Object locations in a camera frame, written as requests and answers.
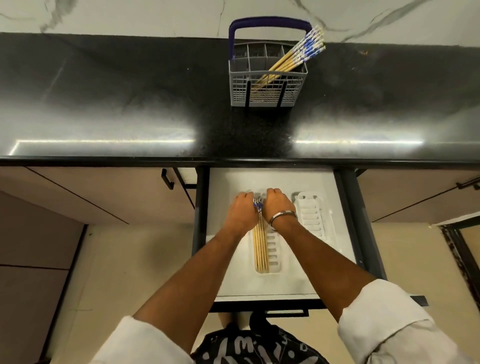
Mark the person's right fingers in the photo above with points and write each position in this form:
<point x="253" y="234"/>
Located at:
<point x="265" y="200"/>

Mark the person's left hand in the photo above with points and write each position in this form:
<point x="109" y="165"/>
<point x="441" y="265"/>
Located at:
<point x="239" y="213"/>

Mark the brown cabinet panel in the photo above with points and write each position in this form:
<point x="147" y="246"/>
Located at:
<point x="33" y="285"/>

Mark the black white-printed shorts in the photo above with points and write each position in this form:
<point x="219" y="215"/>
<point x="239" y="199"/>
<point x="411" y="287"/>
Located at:
<point x="240" y="348"/>

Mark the person's left fingers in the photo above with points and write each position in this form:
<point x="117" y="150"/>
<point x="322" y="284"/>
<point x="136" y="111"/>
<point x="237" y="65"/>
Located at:
<point x="255" y="204"/>

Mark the bundle of blue-patterned wooden chopsticks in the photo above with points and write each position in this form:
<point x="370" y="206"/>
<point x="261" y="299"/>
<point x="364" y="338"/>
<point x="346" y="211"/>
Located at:
<point x="296" y="52"/>
<point x="261" y="249"/>

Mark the person's right hand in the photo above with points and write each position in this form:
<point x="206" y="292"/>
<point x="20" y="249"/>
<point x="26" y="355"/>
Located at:
<point x="279" y="204"/>

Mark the person's right forearm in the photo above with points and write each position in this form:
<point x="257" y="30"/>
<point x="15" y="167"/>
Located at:
<point x="318" y="258"/>

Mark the white plastic cutlery tray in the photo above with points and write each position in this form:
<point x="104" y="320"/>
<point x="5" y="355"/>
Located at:
<point x="322" y="258"/>

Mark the beige cabinet door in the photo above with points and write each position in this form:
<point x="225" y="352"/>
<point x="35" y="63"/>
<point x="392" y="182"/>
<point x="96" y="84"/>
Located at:
<point x="412" y="195"/>
<point x="112" y="191"/>

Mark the dark grey kitchen drawer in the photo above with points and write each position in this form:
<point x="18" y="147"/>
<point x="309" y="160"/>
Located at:
<point x="369" y="243"/>

